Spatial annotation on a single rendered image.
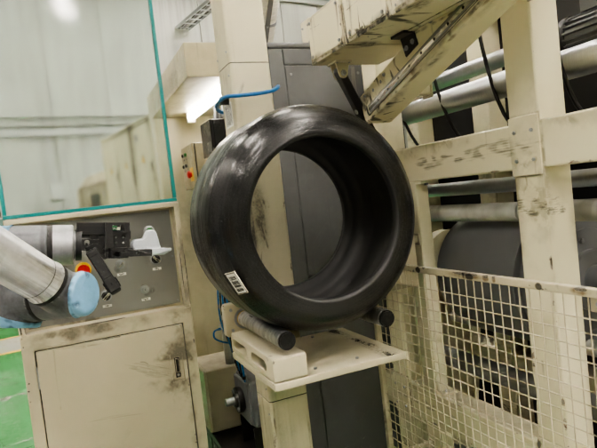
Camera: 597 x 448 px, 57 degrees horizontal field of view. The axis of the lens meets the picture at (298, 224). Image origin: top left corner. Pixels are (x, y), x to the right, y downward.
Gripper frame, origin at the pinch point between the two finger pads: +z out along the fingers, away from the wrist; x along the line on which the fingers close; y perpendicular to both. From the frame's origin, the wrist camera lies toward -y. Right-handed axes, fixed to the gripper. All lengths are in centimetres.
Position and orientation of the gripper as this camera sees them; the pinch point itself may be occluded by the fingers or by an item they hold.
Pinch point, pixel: (165, 252)
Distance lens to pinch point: 135.7
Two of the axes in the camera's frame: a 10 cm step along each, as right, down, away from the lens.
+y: 0.0, -10.0, -0.1
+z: 9.2, 0.0, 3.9
